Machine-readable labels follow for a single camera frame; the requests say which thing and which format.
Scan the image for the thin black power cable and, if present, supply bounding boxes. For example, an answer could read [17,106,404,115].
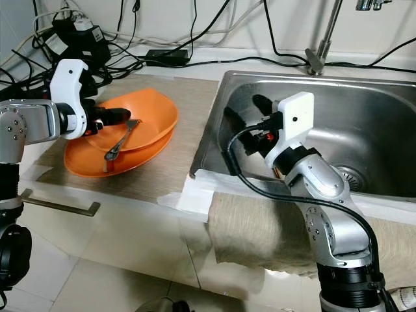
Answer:
[263,0,309,67]

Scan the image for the orange plastic plate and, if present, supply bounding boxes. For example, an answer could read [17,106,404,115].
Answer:
[64,127,170,177]

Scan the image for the cream kitchen cabinet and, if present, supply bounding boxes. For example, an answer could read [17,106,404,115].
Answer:
[19,195,416,293]

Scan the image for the beige towel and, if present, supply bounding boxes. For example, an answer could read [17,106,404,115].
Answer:
[208,192,416,280]

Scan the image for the metal cabinet handle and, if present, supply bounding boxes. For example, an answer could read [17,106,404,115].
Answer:
[21,188,101,217]

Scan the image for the metal faucet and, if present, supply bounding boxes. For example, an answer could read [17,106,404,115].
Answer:
[305,0,384,75]

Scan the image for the beige counter mat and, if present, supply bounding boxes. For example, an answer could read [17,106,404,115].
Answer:
[32,77,225,202]

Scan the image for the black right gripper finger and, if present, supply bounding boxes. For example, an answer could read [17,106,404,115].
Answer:
[253,94,277,121]
[225,106,259,153]

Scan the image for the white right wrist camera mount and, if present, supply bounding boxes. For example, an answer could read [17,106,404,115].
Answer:
[263,91,316,166]

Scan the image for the black boxy charger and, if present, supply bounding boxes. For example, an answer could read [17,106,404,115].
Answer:
[49,13,105,66]

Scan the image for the flat black power brick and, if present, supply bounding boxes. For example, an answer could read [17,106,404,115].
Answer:
[146,50,189,66]

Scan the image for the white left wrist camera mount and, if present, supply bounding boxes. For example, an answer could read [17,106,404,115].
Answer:
[51,58,98,140]

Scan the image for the orange plastic bowl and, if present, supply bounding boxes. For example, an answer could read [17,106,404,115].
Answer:
[88,91,179,153]

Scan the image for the stainless steel sink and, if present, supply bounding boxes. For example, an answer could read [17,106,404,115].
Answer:
[190,70,416,202]

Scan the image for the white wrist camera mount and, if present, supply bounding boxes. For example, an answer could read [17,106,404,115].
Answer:
[51,58,98,140]
[263,91,316,166]

